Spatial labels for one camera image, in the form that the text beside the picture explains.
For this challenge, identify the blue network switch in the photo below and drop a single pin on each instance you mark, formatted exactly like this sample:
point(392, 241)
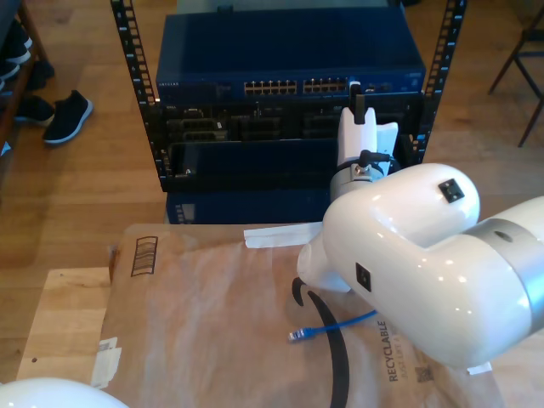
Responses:
point(289, 47)

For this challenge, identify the dark sneaker white sole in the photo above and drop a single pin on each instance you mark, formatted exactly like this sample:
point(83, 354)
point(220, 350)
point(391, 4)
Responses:
point(36, 109)
point(17, 47)
point(8, 70)
point(68, 117)

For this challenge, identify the black open rack frame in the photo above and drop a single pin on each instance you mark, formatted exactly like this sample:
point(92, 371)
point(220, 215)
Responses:
point(132, 64)

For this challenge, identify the white shipping label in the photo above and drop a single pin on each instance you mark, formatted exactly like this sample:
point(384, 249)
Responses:
point(106, 365)

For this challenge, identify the dark shoe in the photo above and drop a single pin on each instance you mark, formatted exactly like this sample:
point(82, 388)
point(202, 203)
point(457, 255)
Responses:
point(40, 74)

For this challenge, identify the black rack shelf tray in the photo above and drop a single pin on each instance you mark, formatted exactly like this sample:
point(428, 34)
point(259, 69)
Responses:
point(255, 170)

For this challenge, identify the wooden shoe rack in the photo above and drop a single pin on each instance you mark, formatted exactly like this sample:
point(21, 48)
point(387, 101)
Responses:
point(34, 30)

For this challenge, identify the black rack server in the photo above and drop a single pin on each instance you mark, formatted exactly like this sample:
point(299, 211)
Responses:
point(255, 127)

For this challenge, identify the short white tape piece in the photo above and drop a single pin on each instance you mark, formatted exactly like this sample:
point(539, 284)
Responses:
point(480, 369)

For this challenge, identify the long white tape strip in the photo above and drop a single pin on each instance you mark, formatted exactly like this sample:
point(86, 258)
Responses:
point(272, 237)

